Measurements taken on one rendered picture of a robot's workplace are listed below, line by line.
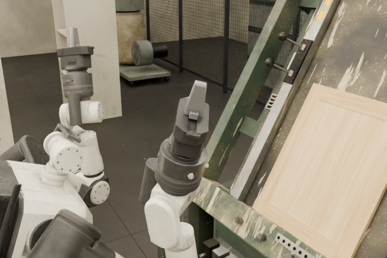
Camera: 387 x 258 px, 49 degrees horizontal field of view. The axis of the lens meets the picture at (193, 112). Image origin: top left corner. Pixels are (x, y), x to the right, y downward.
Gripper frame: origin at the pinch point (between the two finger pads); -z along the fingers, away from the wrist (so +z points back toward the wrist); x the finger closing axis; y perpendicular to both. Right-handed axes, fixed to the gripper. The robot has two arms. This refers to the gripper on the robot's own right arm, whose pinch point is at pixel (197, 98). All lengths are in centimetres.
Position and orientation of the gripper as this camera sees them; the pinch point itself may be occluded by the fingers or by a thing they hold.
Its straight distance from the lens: 71.5
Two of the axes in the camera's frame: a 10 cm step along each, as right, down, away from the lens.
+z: -2.1, 8.4, 5.0
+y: 9.8, 2.0, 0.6
